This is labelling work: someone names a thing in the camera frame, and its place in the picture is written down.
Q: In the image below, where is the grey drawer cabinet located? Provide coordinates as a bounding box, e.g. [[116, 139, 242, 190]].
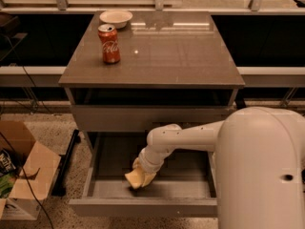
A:
[[59, 10, 245, 147]]

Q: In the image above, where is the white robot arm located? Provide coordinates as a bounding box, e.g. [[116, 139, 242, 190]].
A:
[[127, 107, 305, 229]]

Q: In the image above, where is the closed grey top drawer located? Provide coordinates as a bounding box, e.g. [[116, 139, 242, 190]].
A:
[[71, 105, 234, 132]]

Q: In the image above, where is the black cable on left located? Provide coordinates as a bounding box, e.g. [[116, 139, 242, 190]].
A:
[[0, 35, 55, 229]]

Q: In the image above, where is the green snack packet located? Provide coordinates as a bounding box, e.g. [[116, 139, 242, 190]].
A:
[[0, 150, 16, 198]]

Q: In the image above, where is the black floor bar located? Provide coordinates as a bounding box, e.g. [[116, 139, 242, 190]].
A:
[[51, 130, 81, 197]]

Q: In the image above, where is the cardboard box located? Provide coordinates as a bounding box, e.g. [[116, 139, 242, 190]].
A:
[[0, 121, 60, 220]]

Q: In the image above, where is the open grey middle drawer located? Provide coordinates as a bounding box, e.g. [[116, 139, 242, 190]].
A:
[[70, 133, 217, 218]]

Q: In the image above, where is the white bowl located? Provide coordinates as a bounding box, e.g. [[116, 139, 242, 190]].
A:
[[99, 10, 132, 29]]

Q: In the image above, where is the red cola can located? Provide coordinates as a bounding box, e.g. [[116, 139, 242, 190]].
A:
[[98, 24, 120, 64]]

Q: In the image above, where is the yellow sponge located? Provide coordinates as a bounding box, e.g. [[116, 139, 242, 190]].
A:
[[125, 168, 144, 189]]

